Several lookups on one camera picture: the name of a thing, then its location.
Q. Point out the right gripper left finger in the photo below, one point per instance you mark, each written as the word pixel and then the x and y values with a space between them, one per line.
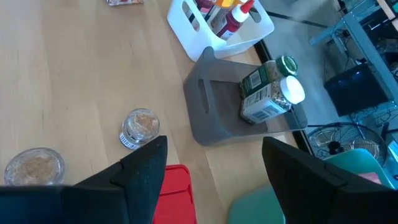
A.
pixel 136 186

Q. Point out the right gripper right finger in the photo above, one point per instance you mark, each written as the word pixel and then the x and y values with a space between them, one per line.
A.
pixel 298 186

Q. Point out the red smoked paprika tin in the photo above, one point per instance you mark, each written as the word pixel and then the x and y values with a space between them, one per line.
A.
pixel 175 199

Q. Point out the small cork-stoppered glass spice jar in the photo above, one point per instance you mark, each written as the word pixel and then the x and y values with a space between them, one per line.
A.
pixel 140 126
pixel 34 168

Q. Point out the white-lidded clear spice jar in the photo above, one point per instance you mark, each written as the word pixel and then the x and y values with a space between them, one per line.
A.
pixel 270 102

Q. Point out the green-lidded spice jar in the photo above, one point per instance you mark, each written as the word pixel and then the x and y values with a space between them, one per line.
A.
pixel 264 77

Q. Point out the red food colouring bottle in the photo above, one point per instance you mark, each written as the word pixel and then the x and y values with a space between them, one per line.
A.
pixel 234 21

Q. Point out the green plastic bin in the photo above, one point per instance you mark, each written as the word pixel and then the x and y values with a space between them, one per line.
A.
pixel 255 208

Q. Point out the black floor fan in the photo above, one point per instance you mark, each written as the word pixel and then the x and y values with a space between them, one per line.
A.
pixel 351 137

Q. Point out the grey-brown plastic bin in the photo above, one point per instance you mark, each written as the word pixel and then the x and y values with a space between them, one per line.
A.
pixel 214 124

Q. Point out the black equipment case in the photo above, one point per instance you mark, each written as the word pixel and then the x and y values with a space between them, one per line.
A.
pixel 354 90

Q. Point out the white plastic bin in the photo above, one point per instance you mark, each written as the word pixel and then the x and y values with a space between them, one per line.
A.
pixel 199 43

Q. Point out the grey metal rack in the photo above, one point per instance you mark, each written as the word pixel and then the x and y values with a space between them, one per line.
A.
pixel 367 40

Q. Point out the long wooden plank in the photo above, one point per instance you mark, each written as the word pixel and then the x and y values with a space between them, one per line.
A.
pixel 388 11

